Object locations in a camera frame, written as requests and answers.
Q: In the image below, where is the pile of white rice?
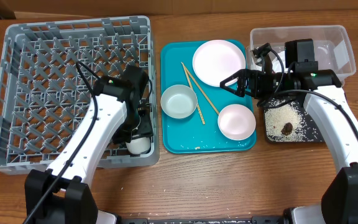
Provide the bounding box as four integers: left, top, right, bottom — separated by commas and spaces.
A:
264, 96, 319, 143

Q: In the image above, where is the teal serving tray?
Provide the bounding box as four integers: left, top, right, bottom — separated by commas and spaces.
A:
160, 41, 257, 154

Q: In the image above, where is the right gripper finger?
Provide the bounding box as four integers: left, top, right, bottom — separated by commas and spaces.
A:
219, 69, 247, 87
220, 84, 255, 98

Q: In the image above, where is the wooden chopstick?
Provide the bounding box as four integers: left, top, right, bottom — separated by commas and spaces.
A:
181, 62, 219, 115
181, 62, 205, 125

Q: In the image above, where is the grey dish rack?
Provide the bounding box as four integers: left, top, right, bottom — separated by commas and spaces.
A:
0, 16, 158, 175

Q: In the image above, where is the pink bowl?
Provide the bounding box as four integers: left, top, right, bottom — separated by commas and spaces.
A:
218, 104, 256, 141

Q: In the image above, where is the small white cup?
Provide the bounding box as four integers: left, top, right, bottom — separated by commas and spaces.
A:
126, 137, 151, 155

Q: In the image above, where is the clear plastic bin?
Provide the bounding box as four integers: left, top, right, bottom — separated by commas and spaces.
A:
246, 25, 356, 83

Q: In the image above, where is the grey bowl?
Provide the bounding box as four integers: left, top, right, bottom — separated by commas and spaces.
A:
160, 85, 198, 119

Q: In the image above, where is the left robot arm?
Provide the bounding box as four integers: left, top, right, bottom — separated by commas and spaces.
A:
24, 65, 153, 224

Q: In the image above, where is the pink round plate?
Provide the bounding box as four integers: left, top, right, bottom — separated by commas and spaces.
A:
192, 40, 246, 87

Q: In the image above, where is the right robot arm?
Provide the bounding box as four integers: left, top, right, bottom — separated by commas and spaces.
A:
220, 39, 358, 223

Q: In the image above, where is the black tray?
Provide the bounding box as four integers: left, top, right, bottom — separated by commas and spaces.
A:
261, 93, 326, 144

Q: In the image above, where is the brown food scrap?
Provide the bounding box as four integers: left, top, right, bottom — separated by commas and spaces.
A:
281, 123, 293, 136

